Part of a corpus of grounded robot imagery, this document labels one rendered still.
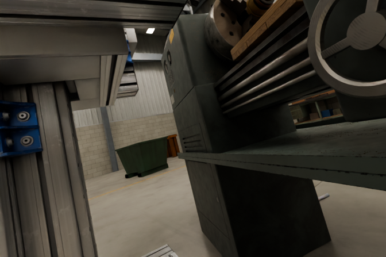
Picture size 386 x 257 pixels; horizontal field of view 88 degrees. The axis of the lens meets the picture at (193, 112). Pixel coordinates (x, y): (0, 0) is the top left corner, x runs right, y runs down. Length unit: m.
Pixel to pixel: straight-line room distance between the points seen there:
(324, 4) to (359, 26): 0.05
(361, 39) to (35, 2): 0.39
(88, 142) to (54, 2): 10.38
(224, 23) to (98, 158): 10.07
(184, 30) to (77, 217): 0.85
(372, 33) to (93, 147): 10.57
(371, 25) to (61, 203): 0.51
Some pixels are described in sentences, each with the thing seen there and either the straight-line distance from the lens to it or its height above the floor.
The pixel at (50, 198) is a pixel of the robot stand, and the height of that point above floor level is 0.60.
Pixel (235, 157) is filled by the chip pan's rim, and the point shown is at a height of 0.55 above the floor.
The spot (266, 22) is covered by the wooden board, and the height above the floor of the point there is 0.88.
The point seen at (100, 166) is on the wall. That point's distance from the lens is 10.66.
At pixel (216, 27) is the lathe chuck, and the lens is 0.91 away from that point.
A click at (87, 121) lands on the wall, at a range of 10.88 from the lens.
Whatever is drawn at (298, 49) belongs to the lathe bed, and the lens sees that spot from 0.55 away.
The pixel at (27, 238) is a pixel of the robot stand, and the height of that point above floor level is 0.55.
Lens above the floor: 0.64
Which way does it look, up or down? 7 degrees up
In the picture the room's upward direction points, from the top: 14 degrees counter-clockwise
